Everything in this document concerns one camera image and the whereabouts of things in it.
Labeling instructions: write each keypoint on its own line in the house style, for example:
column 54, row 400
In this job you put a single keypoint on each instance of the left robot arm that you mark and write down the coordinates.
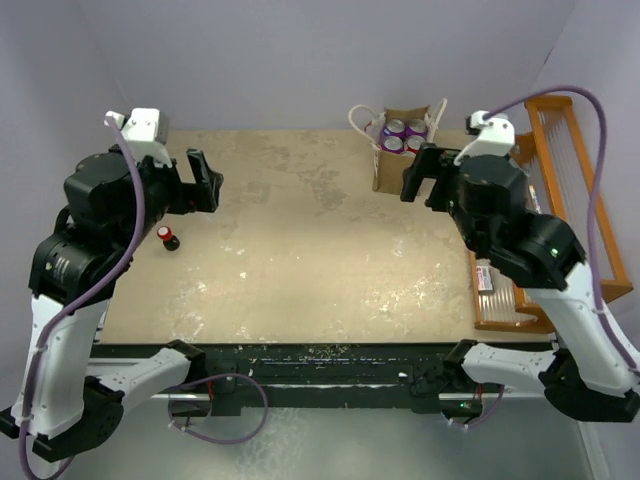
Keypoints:
column 62, row 410

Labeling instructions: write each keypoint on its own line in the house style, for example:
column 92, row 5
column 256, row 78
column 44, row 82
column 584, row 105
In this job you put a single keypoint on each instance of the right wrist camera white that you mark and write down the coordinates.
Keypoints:
column 493, row 136

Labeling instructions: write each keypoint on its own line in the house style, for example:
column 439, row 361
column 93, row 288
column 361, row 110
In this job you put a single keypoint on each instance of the purple fanta can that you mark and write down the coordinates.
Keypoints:
column 393, row 144
column 416, row 127
column 394, row 128

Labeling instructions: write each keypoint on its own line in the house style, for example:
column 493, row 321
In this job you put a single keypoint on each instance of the small red-capped dark bottle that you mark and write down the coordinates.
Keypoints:
column 168, row 239

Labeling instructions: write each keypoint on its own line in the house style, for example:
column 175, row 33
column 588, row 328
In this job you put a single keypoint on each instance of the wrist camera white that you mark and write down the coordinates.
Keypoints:
column 145, row 131
column 493, row 136

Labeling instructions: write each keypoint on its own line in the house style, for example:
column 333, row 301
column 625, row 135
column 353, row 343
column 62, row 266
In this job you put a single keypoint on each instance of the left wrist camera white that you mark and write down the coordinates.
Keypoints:
column 145, row 131

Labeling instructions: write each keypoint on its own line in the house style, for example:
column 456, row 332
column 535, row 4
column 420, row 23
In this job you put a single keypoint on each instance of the red white label packet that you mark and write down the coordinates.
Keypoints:
column 484, row 278

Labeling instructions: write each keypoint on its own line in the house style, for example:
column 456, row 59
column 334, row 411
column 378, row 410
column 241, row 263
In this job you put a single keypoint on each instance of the orange wooden tiered rack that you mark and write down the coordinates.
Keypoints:
column 561, row 175

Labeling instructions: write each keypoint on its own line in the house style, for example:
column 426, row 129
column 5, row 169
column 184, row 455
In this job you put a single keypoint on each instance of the brown canvas bag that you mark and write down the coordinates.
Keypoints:
column 388, row 167

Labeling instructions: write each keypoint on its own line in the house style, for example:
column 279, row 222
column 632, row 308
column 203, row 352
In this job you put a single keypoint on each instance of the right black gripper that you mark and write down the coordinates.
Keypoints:
column 430, row 158

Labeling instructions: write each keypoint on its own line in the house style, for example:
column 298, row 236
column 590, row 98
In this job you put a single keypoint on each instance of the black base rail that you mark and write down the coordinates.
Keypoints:
column 421, row 377

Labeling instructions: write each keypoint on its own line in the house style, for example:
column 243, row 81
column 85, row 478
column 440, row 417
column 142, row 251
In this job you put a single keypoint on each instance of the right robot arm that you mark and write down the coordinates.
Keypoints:
column 586, row 377

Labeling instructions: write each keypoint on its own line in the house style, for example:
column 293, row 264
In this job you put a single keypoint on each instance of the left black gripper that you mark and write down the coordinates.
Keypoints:
column 188, row 194

